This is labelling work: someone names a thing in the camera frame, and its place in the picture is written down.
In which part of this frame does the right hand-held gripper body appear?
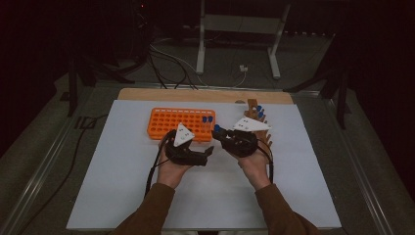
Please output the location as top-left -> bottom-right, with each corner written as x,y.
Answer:
223,117 -> 272,159

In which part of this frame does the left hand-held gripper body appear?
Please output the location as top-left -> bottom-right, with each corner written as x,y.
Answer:
164,122 -> 201,166

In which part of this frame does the wooden test tube rack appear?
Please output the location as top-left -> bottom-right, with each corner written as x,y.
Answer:
243,98 -> 273,148

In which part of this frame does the orange plastic test tube rack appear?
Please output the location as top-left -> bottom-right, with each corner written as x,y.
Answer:
147,107 -> 217,143

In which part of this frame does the person's left hand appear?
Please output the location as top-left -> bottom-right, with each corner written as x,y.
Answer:
157,140 -> 194,190

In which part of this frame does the person's right hand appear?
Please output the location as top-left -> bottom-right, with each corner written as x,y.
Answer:
237,149 -> 272,191

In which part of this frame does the white table mat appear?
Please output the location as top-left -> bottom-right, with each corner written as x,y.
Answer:
66,99 -> 343,231

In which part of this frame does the black stand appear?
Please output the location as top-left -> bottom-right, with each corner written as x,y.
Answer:
60,55 -> 136,118
283,62 -> 351,130

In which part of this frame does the dark power strip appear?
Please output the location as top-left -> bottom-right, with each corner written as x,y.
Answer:
283,29 -> 337,37

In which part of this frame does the dark device with red light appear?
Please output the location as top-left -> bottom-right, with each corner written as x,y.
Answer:
131,0 -> 151,63

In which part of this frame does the left hand-held gripper cable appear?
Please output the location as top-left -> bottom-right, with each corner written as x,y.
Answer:
144,129 -> 174,198

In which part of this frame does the white cable with plug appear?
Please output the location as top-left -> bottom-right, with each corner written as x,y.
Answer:
150,42 -> 250,89

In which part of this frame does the metal stand frame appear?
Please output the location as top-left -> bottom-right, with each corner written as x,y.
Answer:
195,0 -> 292,80

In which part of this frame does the long black floor cable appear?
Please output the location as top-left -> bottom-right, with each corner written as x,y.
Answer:
19,113 -> 111,234

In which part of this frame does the metal floor rail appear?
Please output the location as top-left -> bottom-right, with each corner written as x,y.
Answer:
0,94 -> 96,235
321,94 -> 397,235

